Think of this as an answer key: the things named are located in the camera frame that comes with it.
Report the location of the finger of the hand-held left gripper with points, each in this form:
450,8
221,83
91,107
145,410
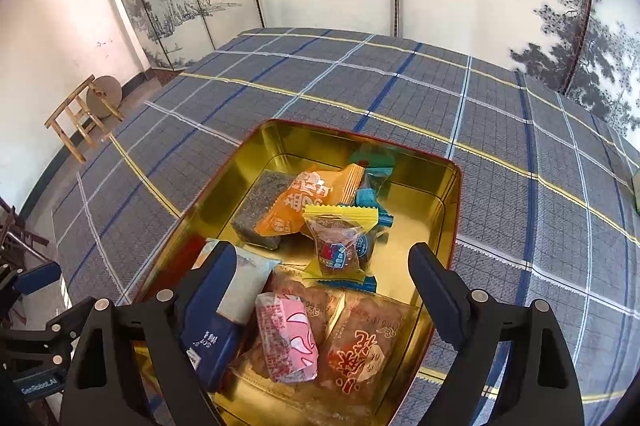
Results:
37,278

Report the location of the yellow candy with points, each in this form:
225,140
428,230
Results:
332,246

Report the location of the orange snack packet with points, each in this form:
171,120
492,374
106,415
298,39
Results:
295,206

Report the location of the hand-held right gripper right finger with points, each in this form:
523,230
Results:
435,293

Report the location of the clear bag of fried twists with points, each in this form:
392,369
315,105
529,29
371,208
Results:
370,346

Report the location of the red and gold tin box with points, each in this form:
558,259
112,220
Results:
410,226

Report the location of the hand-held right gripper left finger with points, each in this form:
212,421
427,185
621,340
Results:
215,288

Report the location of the blue plaid tablecloth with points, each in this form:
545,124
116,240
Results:
400,81

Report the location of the wooden stool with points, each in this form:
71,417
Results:
102,93

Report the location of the blue candy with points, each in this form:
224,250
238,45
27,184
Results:
375,206
375,182

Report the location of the pink snack packet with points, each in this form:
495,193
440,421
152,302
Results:
287,341

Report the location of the dark wooden chair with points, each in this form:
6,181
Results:
15,236

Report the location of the black sesame block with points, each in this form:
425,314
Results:
255,211

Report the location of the navy cracker packet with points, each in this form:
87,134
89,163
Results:
250,276

